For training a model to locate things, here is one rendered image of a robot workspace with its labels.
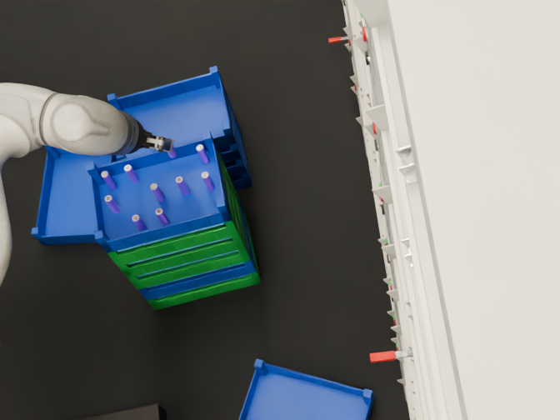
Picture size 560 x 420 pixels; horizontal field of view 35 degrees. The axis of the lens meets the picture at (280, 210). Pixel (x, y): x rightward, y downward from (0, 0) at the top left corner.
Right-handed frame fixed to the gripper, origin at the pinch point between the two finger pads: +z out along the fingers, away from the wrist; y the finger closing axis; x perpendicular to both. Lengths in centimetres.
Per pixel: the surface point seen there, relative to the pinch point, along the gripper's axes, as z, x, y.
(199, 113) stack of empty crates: 39.5, 10.3, -7.8
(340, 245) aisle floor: 54, -17, 34
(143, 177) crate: 13.0, -8.7, -8.1
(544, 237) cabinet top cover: -133, -2, 80
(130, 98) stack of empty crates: 35.4, 10.4, -26.4
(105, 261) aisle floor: 45, -35, -29
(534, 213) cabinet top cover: -132, -1, 79
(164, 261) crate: 17.6, -27.4, -0.5
